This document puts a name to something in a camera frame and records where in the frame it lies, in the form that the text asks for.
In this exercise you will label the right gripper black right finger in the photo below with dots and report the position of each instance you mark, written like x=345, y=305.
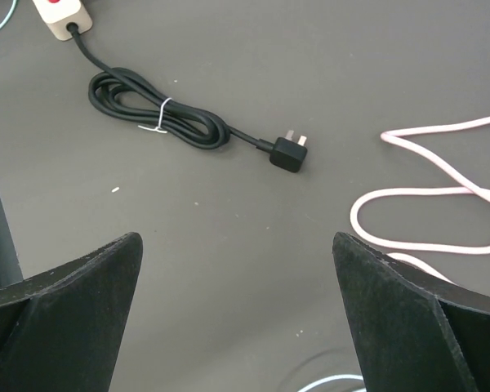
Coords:
x=411, y=330

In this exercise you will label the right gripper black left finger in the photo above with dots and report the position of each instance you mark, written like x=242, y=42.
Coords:
x=61, y=330

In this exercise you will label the beige power strip red sockets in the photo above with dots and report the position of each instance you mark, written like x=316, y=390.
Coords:
x=57, y=14

